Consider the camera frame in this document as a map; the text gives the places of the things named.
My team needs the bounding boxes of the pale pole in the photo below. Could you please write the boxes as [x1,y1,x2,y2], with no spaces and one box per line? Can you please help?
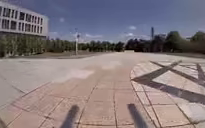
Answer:
[74,29,80,56]

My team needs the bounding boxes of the tall dark tower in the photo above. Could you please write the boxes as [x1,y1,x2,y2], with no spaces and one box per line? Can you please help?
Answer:
[150,26,155,40]

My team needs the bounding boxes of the white multi-storey building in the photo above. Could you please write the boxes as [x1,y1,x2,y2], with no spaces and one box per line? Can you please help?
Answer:
[0,0,50,58]

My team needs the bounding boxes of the row of trees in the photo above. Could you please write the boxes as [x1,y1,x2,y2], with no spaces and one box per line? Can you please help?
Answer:
[0,30,205,57]

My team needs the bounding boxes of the robot's own part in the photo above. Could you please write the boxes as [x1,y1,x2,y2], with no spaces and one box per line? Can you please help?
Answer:
[59,104,80,128]
[127,103,148,128]

